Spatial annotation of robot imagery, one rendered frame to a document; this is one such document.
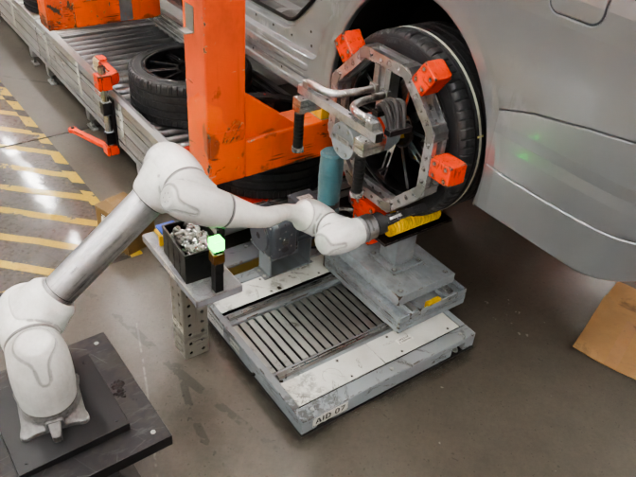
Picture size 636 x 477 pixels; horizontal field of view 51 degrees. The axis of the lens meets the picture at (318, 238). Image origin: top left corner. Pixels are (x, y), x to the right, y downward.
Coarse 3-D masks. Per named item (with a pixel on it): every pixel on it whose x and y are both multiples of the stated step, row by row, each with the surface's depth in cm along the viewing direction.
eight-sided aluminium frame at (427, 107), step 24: (360, 48) 224; (384, 48) 221; (336, 72) 239; (408, 72) 208; (432, 96) 210; (336, 120) 249; (432, 120) 207; (432, 144) 209; (384, 192) 243; (408, 192) 226; (432, 192) 221
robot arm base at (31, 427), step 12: (72, 408) 186; (84, 408) 189; (24, 420) 184; (36, 420) 182; (48, 420) 182; (60, 420) 183; (72, 420) 186; (84, 420) 186; (24, 432) 182; (36, 432) 182; (48, 432) 184; (60, 432) 181
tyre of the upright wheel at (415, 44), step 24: (432, 24) 227; (408, 48) 217; (432, 48) 211; (456, 48) 214; (456, 72) 209; (456, 96) 207; (480, 96) 211; (456, 120) 209; (456, 144) 212; (480, 168) 221; (456, 192) 223
